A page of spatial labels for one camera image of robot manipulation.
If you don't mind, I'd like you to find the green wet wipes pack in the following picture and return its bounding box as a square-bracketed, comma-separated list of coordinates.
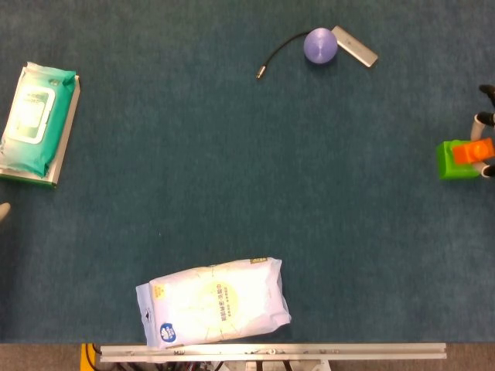
[0, 61, 77, 179]

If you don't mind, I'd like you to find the flat grey green box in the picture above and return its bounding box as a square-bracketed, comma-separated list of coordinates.
[0, 66, 81, 189]

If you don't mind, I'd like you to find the small orange building block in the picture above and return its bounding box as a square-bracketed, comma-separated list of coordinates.
[452, 138, 495, 165]

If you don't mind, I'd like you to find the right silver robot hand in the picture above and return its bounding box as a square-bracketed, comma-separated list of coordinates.
[472, 83, 495, 179]

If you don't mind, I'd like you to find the black short cable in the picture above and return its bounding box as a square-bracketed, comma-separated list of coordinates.
[255, 32, 310, 80]

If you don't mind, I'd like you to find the purple ball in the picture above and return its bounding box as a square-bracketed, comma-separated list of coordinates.
[302, 27, 339, 65]

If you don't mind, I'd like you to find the yellow frame part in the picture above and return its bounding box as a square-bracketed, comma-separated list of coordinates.
[80, 342, 96, 371]

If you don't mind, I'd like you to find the green two-stud building block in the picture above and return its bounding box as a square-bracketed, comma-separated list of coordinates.
[435, 139, 483, 181]

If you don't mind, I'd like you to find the lavender tissue pack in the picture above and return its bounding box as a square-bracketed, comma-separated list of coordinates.
[135, 257, 292, 351]

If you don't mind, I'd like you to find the blue felt table mat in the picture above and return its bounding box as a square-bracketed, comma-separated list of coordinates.
[0, 0, 495, 345]

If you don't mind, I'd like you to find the aluminium profile rail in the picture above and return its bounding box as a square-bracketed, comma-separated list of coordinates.
[99, 342, 448, 363]

